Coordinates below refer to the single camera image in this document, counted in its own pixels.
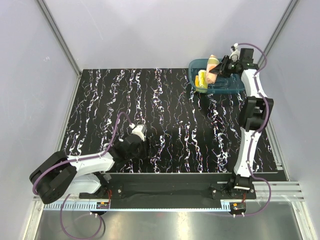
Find right aluminium frame post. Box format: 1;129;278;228
255;0;300;56

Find slotted cable duct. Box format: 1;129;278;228
44;199;231;212

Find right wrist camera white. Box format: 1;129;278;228
229;43;240;61

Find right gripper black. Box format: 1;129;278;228
209;55;240;79

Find aluminium frame post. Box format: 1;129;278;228
255;0;300;56
35;0;82;77

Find aluminium front rail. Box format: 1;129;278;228
43;180;304;205

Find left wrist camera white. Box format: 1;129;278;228
129;123;147;142

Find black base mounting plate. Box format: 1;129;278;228
79;173;256;201

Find yellow crocodile towel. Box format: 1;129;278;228
195;70;208;93

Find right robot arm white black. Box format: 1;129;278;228
209;44;274;199

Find left aluminium frame post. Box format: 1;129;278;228
35;0;82;77

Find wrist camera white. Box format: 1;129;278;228
129;123;147;142
229;43;240;61

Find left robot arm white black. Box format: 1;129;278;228
29;133;150;204

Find teal transparent plastic bin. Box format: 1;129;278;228
188;58;245;94

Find orange blue dotted towel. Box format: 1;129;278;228
205;54;221;85

